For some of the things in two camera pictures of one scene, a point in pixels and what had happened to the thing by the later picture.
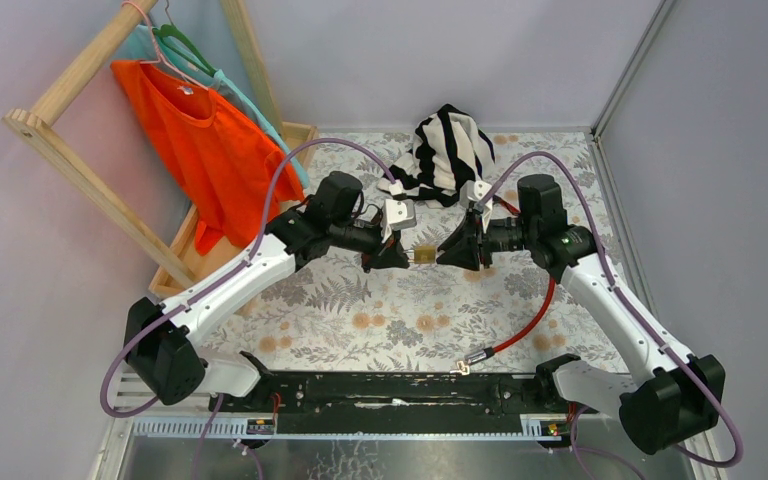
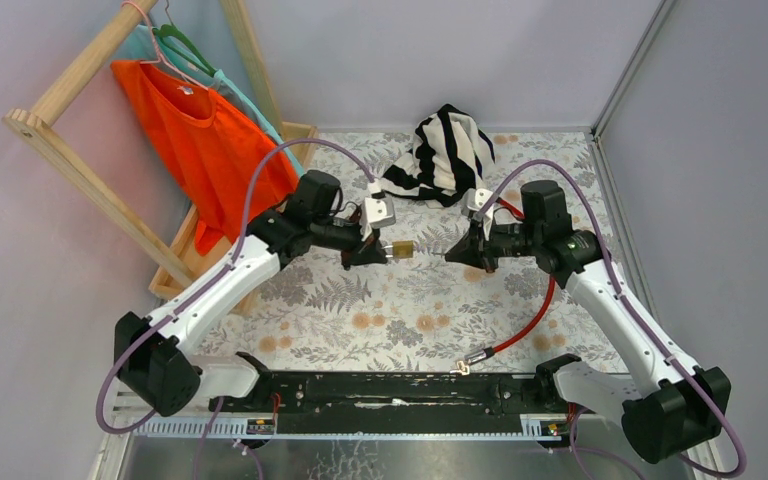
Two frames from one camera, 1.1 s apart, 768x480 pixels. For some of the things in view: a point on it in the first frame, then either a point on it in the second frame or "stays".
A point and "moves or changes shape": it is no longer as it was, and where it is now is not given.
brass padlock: [425, 254] moves or changes shape
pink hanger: [161, 58] stays
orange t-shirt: [219, 158] stays
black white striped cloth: [448, 151] stays
